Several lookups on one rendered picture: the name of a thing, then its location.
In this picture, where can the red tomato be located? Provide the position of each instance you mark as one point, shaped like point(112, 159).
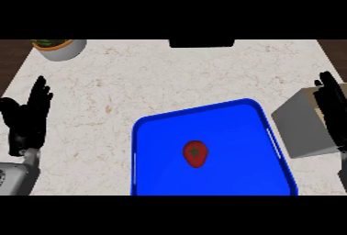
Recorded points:
point(195, 153)

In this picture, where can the blue plastic tray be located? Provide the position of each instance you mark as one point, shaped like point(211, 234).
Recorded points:
point(217, 153)

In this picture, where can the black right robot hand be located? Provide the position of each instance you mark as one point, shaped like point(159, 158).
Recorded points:
point(335, 107)

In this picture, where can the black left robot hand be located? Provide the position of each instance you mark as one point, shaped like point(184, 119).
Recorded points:
point(28, 122)

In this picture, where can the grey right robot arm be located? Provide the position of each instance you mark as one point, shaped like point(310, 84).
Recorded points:
point(342, 171)

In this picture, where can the black appliance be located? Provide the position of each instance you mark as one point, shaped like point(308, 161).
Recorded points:
point(201, 43)

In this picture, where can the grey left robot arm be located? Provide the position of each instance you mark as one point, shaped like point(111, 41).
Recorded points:
point(19, 174)

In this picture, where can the grey cardboard box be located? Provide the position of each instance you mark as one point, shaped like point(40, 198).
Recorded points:
point(303, 125)

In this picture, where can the white plant pot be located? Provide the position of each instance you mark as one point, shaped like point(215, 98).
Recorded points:
point(60, 49)

